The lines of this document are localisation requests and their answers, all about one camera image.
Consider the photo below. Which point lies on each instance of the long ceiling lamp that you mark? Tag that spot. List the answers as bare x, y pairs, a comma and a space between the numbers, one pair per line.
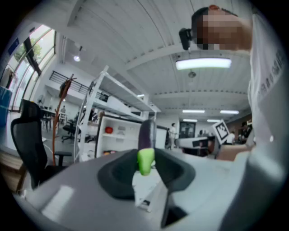
203, 63

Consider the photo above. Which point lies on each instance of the black mesh office chair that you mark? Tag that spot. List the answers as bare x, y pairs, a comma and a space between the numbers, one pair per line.
27, 135

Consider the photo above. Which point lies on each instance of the dark bag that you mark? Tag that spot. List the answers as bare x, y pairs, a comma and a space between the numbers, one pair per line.
65, 88

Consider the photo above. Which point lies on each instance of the black head-worn camera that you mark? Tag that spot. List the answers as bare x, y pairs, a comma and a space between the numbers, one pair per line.
185, 38

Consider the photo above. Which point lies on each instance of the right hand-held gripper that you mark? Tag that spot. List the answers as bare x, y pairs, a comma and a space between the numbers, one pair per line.
221, 130

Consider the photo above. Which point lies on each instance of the purple eggplant with green stem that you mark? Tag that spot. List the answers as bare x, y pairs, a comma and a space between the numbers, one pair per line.
146, 135

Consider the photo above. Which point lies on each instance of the round pendant lamp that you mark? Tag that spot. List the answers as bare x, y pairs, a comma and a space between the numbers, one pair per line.
77, 58

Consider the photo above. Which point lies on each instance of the large glass window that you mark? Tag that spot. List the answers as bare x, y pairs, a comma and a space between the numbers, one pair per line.
34, 58

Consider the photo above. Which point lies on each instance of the red food item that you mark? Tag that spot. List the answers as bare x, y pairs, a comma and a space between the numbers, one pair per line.
108, 130

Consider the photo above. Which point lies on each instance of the wooden platform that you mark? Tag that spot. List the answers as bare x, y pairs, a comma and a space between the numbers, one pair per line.
11, 171

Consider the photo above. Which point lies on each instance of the white metal shelf rack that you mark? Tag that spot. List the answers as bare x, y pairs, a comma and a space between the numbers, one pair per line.
106, 77

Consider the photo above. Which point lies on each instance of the brown wooden coat rack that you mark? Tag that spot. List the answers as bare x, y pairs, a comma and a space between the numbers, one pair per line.
56, 117

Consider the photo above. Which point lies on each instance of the person's head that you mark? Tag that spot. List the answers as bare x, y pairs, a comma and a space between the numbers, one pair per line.
221, 29

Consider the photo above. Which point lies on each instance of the person's white printed shirt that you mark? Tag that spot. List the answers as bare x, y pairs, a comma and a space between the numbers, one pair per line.
266, 90

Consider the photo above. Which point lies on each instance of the person's right forearm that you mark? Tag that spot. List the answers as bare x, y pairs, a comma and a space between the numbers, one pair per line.
230, 153

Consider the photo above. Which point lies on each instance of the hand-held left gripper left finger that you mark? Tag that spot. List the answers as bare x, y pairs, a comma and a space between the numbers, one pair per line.
85, 194

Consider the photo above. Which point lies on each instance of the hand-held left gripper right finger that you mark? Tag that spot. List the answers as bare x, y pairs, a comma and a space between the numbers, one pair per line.
198, 191

